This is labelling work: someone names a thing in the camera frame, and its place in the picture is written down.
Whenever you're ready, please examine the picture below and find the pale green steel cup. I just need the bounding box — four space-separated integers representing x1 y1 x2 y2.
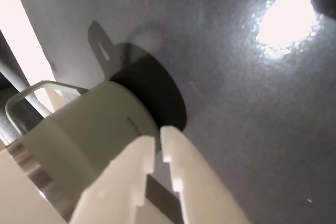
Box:
5 80 161 223

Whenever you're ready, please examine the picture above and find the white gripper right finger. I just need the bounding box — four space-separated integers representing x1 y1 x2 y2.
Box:
159 125 251 224

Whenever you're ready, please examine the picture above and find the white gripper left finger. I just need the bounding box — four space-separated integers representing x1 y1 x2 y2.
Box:
68 135 155 224

